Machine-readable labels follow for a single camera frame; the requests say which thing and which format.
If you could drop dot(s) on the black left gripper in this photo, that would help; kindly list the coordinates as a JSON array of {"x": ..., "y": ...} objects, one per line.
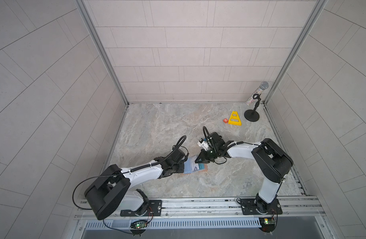
[{"x": 181, "y": 169}]

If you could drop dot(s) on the right circuit board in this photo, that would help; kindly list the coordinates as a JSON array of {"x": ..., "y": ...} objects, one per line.
[{"x": 268, "y": 225}]

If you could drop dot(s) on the yellow triangular plastic block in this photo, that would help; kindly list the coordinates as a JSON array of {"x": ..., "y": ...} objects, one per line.
[{"x": 234, "y": 119}]

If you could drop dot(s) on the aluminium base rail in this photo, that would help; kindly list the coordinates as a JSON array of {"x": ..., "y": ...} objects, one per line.
[{"x": 302, "y": 217}]

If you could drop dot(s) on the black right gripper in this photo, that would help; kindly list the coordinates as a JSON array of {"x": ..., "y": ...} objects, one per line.
[{"x": 204, "y": 159}]

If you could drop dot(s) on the tan leather card holder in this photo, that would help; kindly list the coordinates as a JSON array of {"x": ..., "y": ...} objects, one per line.
[{"x": 191, "y": 167}]

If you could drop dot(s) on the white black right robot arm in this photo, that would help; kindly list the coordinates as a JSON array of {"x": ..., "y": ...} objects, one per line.
[{"x": 274, "y": 163}]

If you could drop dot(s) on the left green circuit board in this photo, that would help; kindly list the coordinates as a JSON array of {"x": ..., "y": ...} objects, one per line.
[{"x": 139, "y": 225}]

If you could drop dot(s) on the glitter microphone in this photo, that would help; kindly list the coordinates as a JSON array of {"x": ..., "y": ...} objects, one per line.
[{"x": 263, "y": 86}]

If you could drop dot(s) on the black microphone stand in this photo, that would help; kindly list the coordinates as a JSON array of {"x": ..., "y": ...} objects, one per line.
[{"x": 253, "y": 115}]

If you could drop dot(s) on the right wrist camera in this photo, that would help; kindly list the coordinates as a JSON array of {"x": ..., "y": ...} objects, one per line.
[{"x": 203, "y": 144}]

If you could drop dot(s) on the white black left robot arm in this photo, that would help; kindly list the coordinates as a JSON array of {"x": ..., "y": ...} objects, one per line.
[{"x": 116, "y": 189}]

